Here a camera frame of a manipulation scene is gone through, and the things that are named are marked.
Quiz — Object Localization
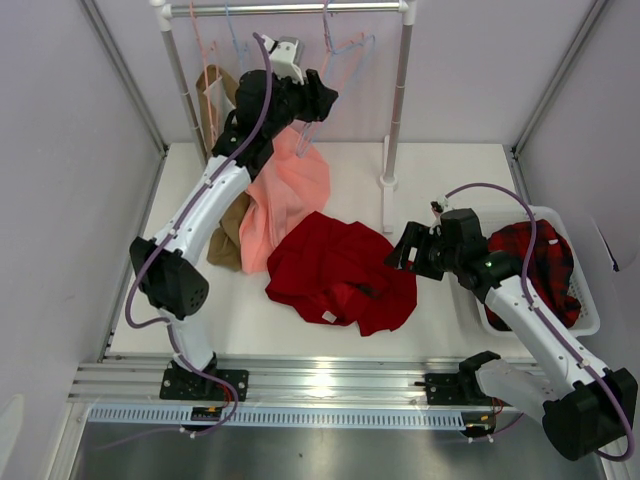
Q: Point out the white slotted cable duct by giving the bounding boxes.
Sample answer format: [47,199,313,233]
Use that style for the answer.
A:
[88,404,465,431]

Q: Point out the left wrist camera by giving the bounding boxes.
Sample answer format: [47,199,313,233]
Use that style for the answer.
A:
[262,35,305,85]

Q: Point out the pink wire hanger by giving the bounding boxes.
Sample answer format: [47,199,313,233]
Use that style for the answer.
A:
[299,0,366,151]
[189,1,220,150]

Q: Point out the blue wire hanger left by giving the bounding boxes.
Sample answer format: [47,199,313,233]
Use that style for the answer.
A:
[224,1,249,74]

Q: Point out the blue wire hanger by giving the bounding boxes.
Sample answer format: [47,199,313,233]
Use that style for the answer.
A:
[224,1,249,74]
[301,0,376,158]

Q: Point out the metal clothes rack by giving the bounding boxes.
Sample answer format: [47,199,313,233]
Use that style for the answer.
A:
[150,1,417,235]

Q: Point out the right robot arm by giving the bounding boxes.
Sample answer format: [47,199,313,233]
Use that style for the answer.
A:
[385,209,638,462]

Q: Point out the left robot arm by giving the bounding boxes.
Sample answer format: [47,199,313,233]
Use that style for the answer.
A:
[125,69,339,402]

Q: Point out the brown garment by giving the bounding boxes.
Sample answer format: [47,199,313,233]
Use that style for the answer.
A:
[196,67,250,272]

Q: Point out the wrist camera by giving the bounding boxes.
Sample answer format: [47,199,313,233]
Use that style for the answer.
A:
[430,195,453,227]
[262,35,305,85]

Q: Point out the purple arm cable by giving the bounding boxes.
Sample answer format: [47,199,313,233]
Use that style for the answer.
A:
[439,181,634,462]
[123,31,276,438]

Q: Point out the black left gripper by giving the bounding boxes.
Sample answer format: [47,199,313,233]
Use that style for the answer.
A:
[262,69,337,138]

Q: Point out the red skirt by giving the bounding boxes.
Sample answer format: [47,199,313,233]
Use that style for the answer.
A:
[265,212,418,337]

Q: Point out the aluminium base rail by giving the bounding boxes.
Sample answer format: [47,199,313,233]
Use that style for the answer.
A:
[67,355,461,410]

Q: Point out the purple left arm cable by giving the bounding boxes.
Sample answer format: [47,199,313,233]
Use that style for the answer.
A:
[123,31,276,438]

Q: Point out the blue wire hanger right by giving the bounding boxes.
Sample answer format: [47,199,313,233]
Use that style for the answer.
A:
[301,0,376,158]

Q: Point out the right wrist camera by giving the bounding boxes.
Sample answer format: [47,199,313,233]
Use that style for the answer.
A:
[430,195,453,227]

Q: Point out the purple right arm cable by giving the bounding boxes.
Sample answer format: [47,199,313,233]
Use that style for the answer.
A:
[439,181,634,462]

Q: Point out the white laundry basket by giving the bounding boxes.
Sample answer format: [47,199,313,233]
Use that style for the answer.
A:
[475,205,600,337]

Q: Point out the red plaid shirt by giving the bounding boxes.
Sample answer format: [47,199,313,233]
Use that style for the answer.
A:
[488,219,581,328]

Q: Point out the salmon pink garment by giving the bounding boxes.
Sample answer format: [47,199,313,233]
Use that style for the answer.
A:
[239,127,330,274]

